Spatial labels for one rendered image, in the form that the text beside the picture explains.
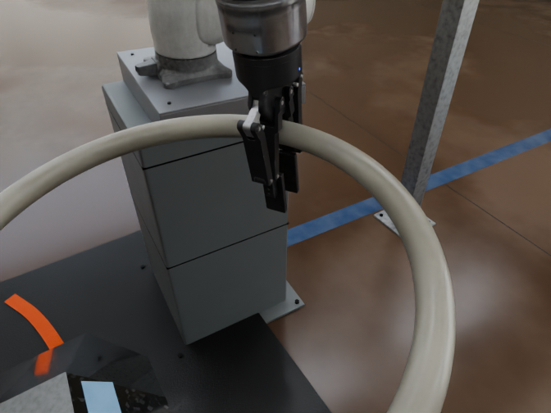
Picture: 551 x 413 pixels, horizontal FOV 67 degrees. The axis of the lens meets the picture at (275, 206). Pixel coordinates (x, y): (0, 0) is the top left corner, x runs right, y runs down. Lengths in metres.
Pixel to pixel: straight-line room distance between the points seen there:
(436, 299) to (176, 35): 0.86
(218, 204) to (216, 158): 0.15
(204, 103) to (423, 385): 0.81
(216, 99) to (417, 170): 1.03
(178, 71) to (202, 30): 0.12
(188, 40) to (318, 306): 1.03
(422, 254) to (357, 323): 1.23
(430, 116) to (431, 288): 1.37
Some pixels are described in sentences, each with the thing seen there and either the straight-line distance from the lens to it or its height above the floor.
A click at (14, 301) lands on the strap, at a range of 1.88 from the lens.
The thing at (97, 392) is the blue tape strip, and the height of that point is 0.84.
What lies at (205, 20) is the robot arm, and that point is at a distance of 1.05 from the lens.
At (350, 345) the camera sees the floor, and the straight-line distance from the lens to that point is 1.54.
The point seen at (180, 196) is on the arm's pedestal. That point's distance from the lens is 1.09.
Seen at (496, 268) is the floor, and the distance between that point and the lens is 1.96.
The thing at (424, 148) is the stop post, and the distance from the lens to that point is 1.76.
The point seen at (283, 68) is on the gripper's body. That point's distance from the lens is 0.46.
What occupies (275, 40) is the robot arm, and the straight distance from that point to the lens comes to 0.43.
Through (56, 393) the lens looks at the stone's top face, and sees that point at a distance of 0.52.
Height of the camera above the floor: 1.29
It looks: 39 degrees down
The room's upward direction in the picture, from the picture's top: straight up
